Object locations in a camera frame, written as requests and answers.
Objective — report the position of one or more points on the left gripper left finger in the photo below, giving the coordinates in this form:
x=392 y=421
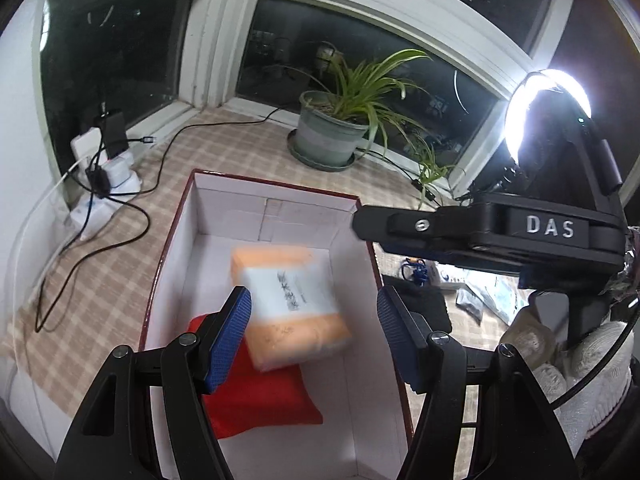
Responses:
x=112 y=434

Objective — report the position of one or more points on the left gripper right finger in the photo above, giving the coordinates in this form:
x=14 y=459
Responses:
x=517 y=435

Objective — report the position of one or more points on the clear plastic mask package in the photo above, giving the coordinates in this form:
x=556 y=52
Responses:
x=499 y=294

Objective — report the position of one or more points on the white tissue packet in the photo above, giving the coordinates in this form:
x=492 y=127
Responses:
x=450 y=277

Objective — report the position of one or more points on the orange packaged cloth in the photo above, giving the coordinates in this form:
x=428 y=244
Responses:
x=295 y=314

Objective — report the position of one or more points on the white gloved right hand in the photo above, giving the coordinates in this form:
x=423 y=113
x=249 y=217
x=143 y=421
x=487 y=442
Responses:
x=606 y=410

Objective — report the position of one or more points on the red cloth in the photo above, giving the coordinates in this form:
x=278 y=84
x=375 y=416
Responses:
x=250 y=398

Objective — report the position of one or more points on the beige plaid mat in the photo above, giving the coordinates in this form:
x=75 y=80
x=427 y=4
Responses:
x=95 y=295

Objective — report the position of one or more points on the red white cardboard box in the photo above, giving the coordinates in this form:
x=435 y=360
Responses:
x=366 y=424

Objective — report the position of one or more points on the green potted spider plant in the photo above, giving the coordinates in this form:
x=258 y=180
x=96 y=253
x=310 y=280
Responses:
x=335 y=122

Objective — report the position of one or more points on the white power strip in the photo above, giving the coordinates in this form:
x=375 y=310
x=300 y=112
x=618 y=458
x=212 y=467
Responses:
x=106 y=174

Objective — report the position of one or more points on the white ring light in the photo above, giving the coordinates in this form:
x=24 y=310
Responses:
x=541 y=95

